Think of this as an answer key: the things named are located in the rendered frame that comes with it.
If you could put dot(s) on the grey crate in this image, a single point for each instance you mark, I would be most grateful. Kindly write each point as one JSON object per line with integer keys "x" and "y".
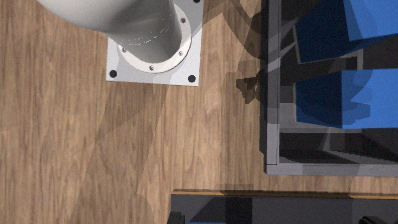
{"x": 297, "y": 148}

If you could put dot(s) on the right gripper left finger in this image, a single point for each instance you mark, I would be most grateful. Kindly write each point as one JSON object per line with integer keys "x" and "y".
{"x": 176, "y": 218}

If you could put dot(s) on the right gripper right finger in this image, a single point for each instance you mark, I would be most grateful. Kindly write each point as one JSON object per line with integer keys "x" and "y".
{"x": 371, "y": 220}

